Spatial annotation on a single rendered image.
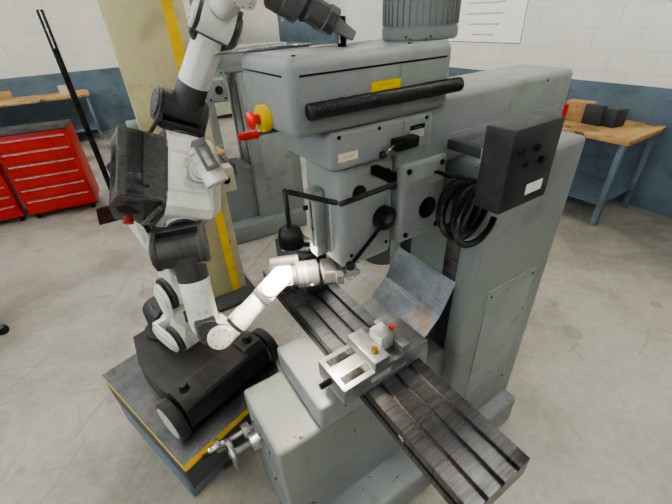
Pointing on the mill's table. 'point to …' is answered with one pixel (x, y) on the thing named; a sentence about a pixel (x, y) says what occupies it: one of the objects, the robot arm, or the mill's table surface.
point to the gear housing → (361, 141)
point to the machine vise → (414, 342)
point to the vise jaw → (360, 341)
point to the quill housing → (351, 215)
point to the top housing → (341, 80)
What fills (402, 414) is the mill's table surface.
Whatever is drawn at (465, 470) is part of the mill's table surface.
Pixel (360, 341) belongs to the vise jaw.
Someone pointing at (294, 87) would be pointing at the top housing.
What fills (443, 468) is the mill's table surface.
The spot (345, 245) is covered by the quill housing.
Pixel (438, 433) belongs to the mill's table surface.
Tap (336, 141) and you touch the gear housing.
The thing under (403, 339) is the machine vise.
